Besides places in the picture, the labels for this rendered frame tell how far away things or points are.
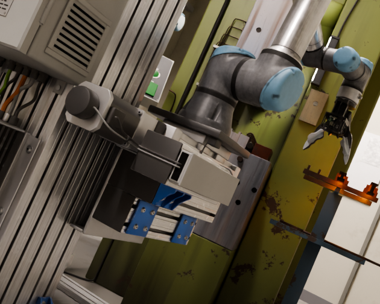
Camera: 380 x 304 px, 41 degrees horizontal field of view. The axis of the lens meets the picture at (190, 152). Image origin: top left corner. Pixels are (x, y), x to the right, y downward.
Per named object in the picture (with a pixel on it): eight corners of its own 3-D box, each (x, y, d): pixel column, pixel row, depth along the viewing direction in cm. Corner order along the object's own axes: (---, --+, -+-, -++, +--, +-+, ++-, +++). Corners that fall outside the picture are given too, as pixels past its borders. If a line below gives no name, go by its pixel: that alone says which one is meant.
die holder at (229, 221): (231, 250, 230) (271, 161, 233) (159, 216, 239) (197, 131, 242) (243, 246, 284) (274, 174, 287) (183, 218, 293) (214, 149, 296)
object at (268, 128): (275, 174, 285) (338, 30, 290) (210, 146, 295) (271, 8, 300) (275, 176, 295) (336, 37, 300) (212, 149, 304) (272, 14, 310)
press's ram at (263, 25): (306, 77, 241) (339, 2, 244) (233, 50, 250) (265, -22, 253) (304, 99, 282) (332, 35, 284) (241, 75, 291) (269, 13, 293)
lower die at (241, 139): (243, 151, 242) (250, 136, 242) (205, 136, 247) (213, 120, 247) (250, 163, 283) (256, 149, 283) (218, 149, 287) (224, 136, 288)
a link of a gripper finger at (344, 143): (342, 161, 161) (335, 134, 164) (345, 165, 167) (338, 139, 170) (351, 158, 160) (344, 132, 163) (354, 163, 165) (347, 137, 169)
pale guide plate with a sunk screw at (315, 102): (315, 125, 249) (329, 95, 250) (298, 119, 251) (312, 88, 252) (315, 126, 251) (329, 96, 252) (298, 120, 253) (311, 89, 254)
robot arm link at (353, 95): (342, 91, 174) (365, 98, 170) (336, 103, 174) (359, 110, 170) (338, 83, 168) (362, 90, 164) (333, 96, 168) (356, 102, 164)
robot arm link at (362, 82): (348, 52, 169) (356, 63, 175) (336, 82, 168) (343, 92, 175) (371, 57, 164) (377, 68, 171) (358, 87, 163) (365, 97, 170)
